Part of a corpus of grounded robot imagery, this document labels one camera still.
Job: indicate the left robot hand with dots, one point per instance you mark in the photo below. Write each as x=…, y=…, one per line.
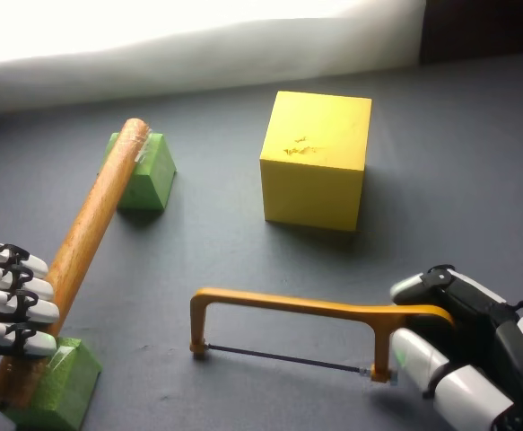
x=1, y=305

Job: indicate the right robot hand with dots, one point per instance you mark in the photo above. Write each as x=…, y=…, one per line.
x=476, y=395

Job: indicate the wooden rod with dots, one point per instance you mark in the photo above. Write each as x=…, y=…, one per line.
x=95, y=211

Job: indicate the yellow frame hacksaw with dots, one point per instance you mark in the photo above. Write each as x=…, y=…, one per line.
x=288, y=304

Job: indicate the green support block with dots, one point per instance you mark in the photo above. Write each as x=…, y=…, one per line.
x=153, y=179
x=68, y=386

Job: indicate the grey table cloth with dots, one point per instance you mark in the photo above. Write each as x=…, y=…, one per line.
x=220, y=251

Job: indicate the yellow wooden cube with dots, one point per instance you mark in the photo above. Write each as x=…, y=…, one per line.
x=315, y=179

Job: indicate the white backdrop sheet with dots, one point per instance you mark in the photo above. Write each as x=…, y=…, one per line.
x=153, y=36

